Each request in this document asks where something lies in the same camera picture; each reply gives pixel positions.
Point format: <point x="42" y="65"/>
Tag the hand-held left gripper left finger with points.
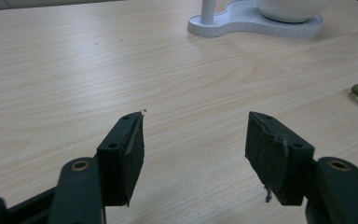
<point x="121" y="161"/>

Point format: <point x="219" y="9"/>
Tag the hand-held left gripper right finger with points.
<point x="270" y="155"/>

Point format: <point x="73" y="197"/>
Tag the white stand with post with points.
<point x="239" y="21"/>

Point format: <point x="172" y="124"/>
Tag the white bowl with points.
<point x="292" y="9"/>

